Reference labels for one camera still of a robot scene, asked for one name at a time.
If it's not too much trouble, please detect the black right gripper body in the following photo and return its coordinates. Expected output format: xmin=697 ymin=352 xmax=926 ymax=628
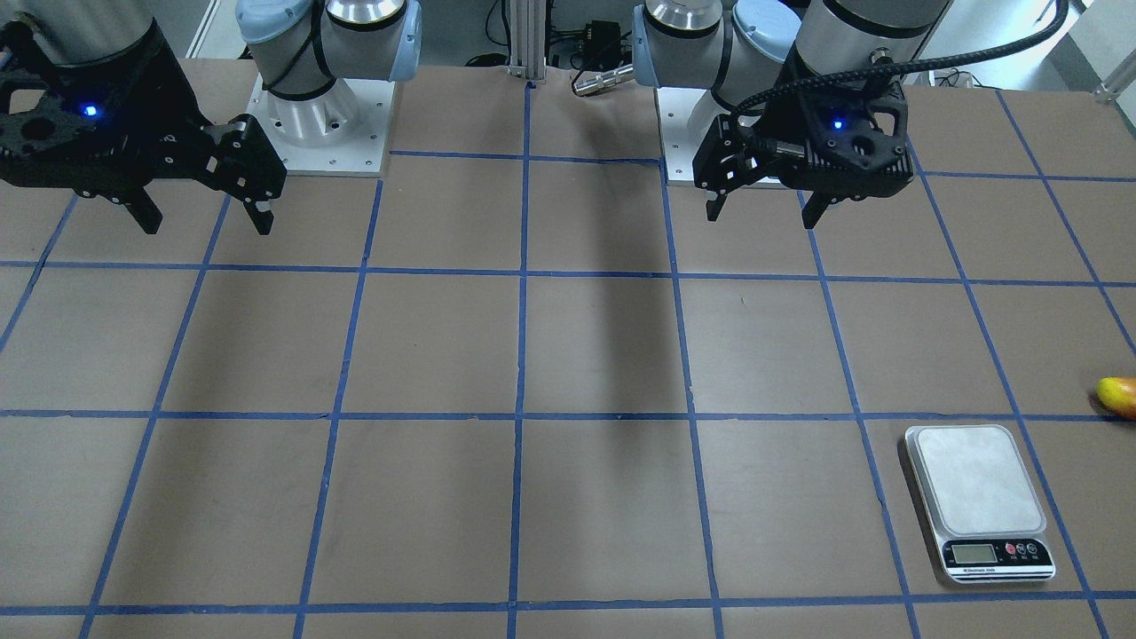
xmin=3 ymin=18 xmax=287 ymax=210

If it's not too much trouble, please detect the red yellow mango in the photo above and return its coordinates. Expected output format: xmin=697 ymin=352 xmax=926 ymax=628
xmin=1094 ymin=376 xmax=1136 ymax=422

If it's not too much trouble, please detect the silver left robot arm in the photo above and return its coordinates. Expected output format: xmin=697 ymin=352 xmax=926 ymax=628
xmin=630 ymin=1 xmax=949 ymax=229

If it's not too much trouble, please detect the silver cylindrical connector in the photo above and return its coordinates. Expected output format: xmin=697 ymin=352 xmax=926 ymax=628
xmin=573 ymin=64 xmax=635 ymax=98

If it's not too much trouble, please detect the black electronics box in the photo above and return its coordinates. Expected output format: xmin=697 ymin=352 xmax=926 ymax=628
xmin=579 ymin=20 xmax=623 ymax=70

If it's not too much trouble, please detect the silver digital kitchen scale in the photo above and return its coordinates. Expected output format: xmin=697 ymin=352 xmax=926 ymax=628
xmin=903 ymin=423 xmax=1056 ymax=586

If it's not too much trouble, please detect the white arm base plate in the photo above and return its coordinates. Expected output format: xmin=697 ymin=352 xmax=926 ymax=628
xmin=655 ymin=88 xmax=791 ymax=189
xmin=247 ymin=77 xmax=400 ymax=179

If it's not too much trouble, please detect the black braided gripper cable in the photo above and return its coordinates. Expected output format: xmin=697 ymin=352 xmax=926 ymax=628
xmin=733 ymin=0 xmax=1070 ymax=116

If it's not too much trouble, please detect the aluminium profile post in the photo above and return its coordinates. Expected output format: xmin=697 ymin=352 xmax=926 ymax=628
xmin=502 ymin=0 xmax=548 ymax=84

